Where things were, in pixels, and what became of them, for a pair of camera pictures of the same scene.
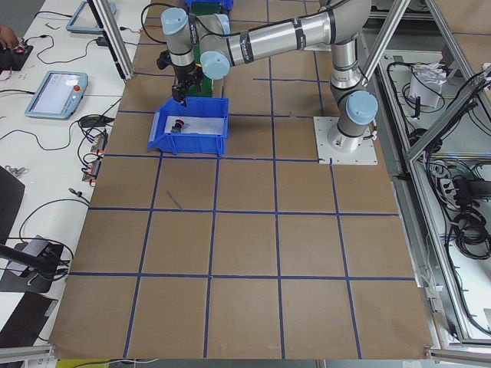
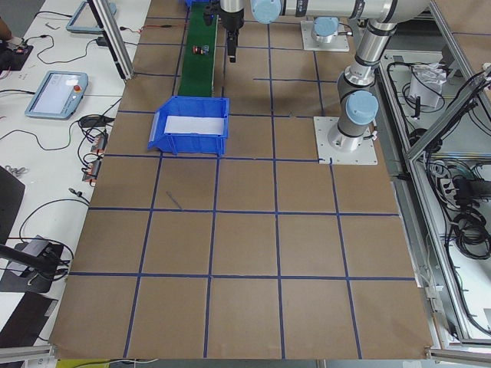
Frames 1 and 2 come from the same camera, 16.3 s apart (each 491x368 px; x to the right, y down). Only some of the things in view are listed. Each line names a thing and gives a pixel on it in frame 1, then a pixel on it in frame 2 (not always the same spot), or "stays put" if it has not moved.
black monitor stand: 31,265 stays put
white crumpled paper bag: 426,82 stays put
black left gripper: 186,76 -> 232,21
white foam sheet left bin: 196,125 stays put
